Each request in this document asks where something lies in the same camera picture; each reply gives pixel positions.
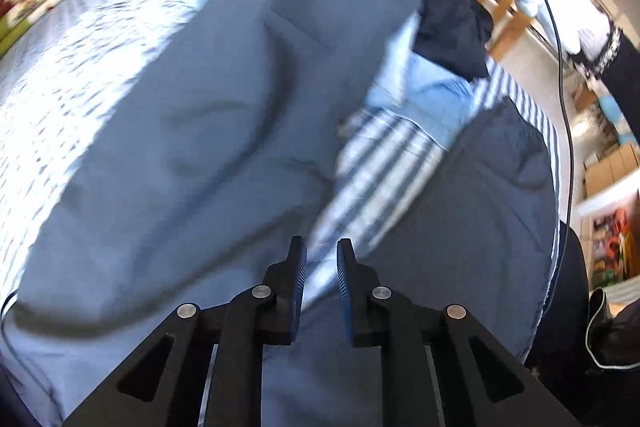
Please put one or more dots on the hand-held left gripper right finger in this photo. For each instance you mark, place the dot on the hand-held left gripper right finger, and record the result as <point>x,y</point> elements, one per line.
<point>345,287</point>

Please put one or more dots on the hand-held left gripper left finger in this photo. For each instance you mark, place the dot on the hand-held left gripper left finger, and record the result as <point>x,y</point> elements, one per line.
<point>299,277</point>

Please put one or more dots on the dark grey pants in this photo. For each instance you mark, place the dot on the dark grey pants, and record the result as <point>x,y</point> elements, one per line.
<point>200,132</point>

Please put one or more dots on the person's right forearm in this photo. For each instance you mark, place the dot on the person's right forearm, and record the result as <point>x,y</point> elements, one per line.
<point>627,77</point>

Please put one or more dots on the person's right hand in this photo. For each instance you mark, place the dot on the person's right hand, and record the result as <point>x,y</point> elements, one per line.
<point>565,2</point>

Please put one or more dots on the black garment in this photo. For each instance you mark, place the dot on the black garment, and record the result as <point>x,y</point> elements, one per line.
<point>450,22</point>

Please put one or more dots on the light blue cloth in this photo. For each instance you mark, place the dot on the light blue cloth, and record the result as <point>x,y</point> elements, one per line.
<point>430,92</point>

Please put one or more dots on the cardboard box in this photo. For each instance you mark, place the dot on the cardboard box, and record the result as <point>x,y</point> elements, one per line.
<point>615,167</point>

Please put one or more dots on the person's black jacket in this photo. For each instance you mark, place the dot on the person's black jacket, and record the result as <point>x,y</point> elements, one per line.
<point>615,347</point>

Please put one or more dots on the blue white striped bedsheet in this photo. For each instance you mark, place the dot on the blue white striped bedsheet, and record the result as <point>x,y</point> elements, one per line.
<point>50,117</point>

